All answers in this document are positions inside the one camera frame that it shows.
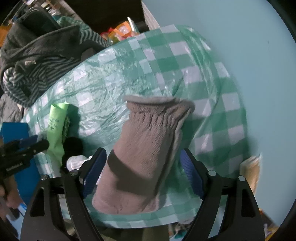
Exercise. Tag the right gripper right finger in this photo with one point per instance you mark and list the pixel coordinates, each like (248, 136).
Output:
(242, 219)

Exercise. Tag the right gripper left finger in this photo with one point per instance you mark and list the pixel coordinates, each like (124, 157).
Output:
(43, 218)

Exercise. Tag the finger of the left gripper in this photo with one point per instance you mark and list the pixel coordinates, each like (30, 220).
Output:
(33, 147)
(10, 147)

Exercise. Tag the green sparkly scrub cloth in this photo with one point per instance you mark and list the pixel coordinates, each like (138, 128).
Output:
(65, 128)

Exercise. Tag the grey fleece sock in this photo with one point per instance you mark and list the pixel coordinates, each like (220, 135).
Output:
(142, 157)

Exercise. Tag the person's left hand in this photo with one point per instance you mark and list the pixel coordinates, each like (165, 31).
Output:
(10, 193)

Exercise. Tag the blue cardboard box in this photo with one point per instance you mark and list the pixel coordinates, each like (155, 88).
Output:
(25, 172)

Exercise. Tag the grey quilted cloth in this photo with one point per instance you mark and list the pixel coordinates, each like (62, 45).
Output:
(9, 112)

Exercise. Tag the black sock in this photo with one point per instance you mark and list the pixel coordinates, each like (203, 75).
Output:
(72, 146)

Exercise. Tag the yellow printed package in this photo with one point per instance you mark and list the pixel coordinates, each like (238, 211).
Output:
(268, 224)

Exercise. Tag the white crumpled cloth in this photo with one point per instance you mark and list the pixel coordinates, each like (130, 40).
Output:
(75, 162)

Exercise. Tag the wooden board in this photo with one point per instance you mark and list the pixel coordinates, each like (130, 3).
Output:
(251, 170)

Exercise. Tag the grey striped fleece garment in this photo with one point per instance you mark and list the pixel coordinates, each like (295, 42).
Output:
(32, 62)

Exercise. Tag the orange snack package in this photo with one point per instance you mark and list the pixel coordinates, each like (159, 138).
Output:
(126, 29)

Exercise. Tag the green checkered plastic tablecloth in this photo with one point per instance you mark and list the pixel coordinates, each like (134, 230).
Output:
(170, 61)

